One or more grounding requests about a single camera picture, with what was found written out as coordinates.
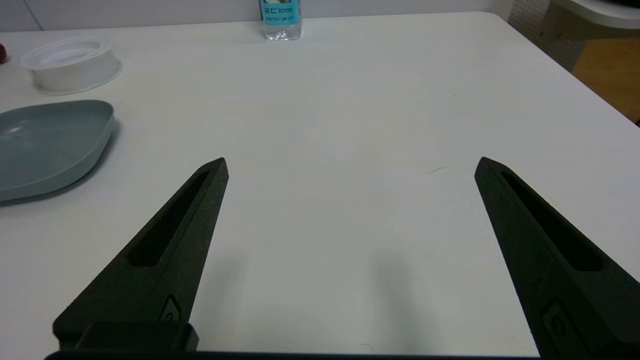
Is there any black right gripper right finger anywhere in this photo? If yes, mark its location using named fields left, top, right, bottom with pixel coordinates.
left=474, top=156, right=640, bottom=360

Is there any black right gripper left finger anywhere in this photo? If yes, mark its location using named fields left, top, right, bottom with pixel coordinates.
left=52, top=157, right=230, bottom=352

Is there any grey rounded rectangular dish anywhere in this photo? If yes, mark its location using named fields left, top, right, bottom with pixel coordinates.
left=0, top=99, right=115, bottom=202

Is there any white round plastic container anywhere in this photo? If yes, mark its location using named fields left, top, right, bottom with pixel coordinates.
left=20, top=36, right=124, bottom=96

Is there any white side table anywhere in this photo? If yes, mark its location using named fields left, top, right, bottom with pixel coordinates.
left=552, top=0, right=640, bottom=30

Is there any clear water bottle blue label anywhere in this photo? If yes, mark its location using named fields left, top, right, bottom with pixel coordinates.
left=258, top=0, right=303, bottom=41

